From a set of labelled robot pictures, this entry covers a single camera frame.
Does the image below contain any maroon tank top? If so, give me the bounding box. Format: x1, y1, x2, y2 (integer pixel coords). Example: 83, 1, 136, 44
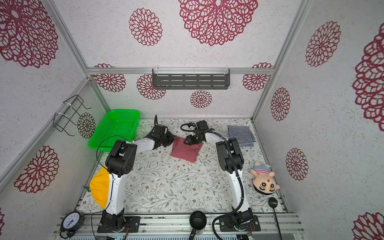
171, 137, 203, 163

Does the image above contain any blue white striped tank top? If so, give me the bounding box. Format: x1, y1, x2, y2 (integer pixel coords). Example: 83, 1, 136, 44
228, 126, 256, 147

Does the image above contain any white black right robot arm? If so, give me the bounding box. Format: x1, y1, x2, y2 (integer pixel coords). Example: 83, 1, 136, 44
180, 120, 253, 225

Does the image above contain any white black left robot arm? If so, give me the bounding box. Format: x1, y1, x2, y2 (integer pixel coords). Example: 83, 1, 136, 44
104, 124, 175, 216

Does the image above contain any green plastic basket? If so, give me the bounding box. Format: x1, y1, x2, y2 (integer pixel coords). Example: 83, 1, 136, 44
88, 109, 141, 153

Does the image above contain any yellow hat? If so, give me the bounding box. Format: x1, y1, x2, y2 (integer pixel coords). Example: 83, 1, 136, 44
90, 168, 110, 209

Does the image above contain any plush doll toy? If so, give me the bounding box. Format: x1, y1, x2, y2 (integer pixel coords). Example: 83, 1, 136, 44
250, 162, 280, 195

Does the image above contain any black small ladle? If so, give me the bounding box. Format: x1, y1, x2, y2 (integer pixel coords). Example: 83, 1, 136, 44
268, 198, 283, 240

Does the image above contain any round pressure gauge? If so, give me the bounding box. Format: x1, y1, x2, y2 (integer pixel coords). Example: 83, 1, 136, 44
59, 211, 85, 240

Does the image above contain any grey wall shelf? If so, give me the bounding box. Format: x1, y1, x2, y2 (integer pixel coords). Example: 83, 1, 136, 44
152, 69, 231, 90

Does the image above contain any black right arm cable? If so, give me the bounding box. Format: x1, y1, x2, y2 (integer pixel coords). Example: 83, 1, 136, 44
179, 122, 245, 240

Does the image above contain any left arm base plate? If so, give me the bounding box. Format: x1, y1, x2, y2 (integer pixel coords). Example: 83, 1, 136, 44
97, 216, 141, 233

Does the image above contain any black wire wall rack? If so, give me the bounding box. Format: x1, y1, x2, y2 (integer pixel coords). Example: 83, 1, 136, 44
53, 95, 91, 137

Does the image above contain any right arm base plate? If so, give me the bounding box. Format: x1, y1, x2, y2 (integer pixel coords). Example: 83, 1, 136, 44
219, 215, 261, 233

